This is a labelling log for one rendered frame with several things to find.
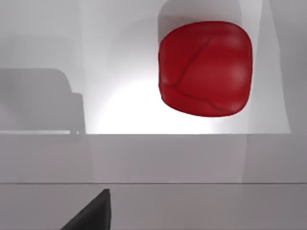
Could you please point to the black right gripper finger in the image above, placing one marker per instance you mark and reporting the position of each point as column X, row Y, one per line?
column 96, row 213

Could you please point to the red rounded block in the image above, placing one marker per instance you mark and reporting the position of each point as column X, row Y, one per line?
column 205, row 69

